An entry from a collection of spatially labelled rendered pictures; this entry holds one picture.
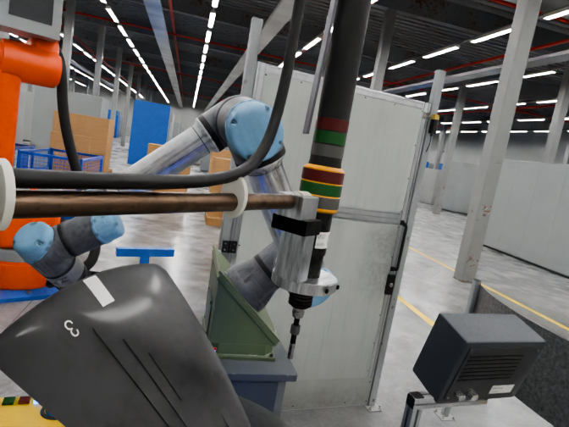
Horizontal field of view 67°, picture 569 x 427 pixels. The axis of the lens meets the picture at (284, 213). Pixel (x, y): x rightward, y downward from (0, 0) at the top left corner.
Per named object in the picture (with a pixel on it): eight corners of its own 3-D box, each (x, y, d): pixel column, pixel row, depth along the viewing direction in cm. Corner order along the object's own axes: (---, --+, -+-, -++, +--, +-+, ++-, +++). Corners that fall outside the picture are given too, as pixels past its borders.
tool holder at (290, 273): (304, 306, 40) (323, 202, 38) (245, 282, 43) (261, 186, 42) (346, 289, 47) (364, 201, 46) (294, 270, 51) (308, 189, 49)
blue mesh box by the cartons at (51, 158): (9, 218, 600) (14, 148, 586) (43, 205, 722) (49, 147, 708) (75, 227, 617) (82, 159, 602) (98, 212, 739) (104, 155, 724)
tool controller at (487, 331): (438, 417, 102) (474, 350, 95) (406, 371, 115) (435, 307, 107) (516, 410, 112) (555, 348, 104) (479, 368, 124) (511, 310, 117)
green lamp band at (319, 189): (328, 197, 42) (329, 185, 41) (290, 189, 44) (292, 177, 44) (347, 197, 45) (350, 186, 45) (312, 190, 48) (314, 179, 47)
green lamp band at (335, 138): (335, 144, 42) (337, 131, 41) (306, 140, 43) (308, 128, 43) (350, 147, 44) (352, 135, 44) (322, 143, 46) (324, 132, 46)
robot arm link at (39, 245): (54, 240, 81) (8, 259, 80) (82, 268, 90) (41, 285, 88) (49, 211, 86) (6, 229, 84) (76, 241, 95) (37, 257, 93)
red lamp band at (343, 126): (338, 130, 41) (339, 118, 41) (308, 127, 43) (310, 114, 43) (352, 135, 44) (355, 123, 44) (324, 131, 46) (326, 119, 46)
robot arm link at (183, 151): (236, 81, 107) (65, 191, 102) (248, 85, 97) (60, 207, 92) (259, 121, 112) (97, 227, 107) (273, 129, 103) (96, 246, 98)
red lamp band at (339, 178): (330, 185, 41) (332, 172, 41) (293, 176, 44) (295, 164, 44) (350, 185, 45) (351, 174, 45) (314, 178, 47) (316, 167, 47)
